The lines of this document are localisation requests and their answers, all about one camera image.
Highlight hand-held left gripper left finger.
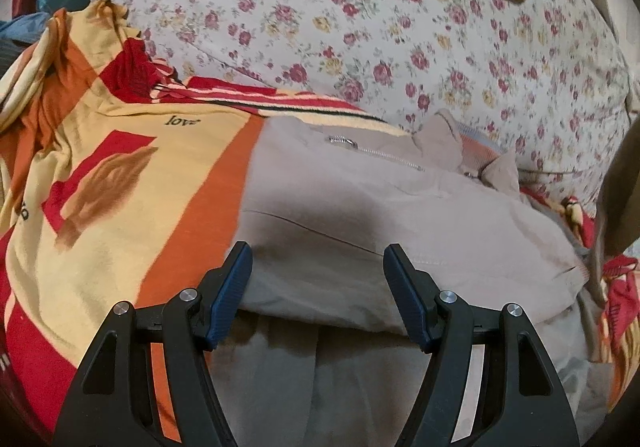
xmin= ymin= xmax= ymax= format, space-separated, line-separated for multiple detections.
xmin=52 ymin=241 xmax=253 ymax=447

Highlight floral quilt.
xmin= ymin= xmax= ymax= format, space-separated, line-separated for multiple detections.
xmin=89 ymin=0 xmax=632 ymax=218

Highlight orange red printed blanket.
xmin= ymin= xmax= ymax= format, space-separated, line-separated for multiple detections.
xmin=0 ymin=0 xmax=640 ymax=447

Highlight beige zip jacket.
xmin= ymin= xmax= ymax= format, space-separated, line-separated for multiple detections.
xmin=207 ymin=109 xmax=601 ymax=447

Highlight olive cloth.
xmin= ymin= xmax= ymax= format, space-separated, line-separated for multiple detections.
xmin=594 ymin=111 xmax=640 ymax=254

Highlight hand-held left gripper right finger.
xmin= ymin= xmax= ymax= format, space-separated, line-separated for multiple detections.
xmin=382 ymin=242 xmax=581 ymax=447

